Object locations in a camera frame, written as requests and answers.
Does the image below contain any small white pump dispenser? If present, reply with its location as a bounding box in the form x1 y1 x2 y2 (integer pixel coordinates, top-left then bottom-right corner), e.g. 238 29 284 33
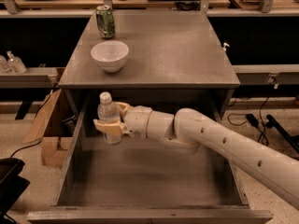
222 42 230 51

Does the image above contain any black power cable right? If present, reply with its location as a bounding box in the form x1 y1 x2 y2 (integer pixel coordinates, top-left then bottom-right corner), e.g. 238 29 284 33
227 93 299 154

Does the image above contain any open grey top drawer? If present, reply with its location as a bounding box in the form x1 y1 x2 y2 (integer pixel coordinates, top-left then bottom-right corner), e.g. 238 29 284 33
28 91 273 224

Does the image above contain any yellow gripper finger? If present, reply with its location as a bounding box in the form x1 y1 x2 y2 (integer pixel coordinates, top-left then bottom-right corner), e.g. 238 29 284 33
116 102 130 118
93 119 127 135

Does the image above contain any clear plastic water bottle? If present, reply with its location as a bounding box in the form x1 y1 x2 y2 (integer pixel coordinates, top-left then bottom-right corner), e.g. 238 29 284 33
97 91 122 145

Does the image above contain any green soda can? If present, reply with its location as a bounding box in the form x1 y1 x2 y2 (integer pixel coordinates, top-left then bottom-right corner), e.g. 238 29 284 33
96 5 115 38

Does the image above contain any black object lower left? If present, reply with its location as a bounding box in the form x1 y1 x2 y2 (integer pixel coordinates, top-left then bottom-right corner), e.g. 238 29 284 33
0 158 30 224

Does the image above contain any grey drawer cabinet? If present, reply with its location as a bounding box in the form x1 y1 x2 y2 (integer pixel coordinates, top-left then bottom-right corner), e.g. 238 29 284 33
59 9 240 113

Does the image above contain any white ceramic bowl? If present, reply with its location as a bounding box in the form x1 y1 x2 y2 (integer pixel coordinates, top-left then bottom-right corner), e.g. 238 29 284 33
91 40 129 73

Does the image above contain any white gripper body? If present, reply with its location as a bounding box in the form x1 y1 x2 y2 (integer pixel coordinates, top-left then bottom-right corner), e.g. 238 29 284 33
123 105 152 139

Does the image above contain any clear sanitizer pump bottle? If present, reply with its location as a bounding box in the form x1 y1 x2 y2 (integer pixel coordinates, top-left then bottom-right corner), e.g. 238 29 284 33
7 51 27 74

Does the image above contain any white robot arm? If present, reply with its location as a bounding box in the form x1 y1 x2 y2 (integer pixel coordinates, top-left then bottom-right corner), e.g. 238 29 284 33
93 103 299 209

